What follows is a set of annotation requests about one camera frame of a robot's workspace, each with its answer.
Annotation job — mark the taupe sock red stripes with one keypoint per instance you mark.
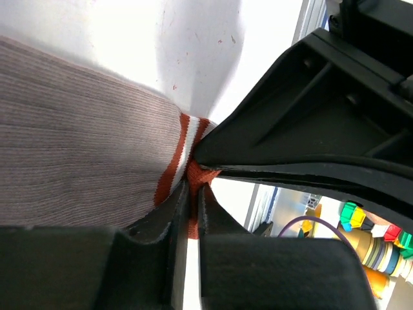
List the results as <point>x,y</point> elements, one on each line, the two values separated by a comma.
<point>81,148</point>

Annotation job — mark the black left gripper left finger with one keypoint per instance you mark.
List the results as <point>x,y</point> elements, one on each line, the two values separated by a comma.
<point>140,267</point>

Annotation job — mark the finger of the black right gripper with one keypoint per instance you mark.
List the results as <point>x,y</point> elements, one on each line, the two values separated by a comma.
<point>353,138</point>

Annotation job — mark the colourful stacked blocks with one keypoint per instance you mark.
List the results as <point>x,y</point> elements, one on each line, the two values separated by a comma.
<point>361,228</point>

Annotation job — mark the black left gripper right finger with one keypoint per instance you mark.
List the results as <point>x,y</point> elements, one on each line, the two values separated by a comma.
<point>240,270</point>

